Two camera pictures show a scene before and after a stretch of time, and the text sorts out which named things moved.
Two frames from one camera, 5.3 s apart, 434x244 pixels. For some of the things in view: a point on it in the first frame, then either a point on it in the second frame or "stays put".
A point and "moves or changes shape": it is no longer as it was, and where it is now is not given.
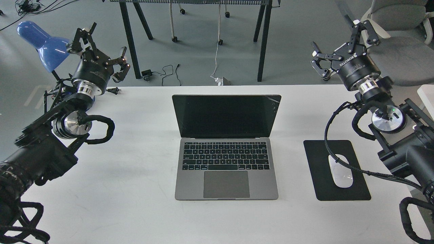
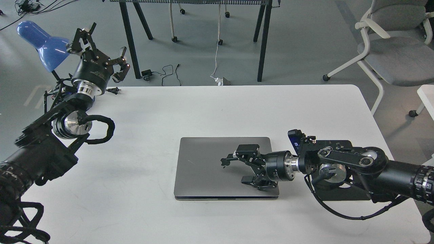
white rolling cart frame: [220, 41] stays put
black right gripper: [351, 62] -> [281, 166]
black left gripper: [95, 66] stays put
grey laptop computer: [227, 150] moves or changes shape
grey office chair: [403, 29] stays put
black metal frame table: [266, 24] stays put
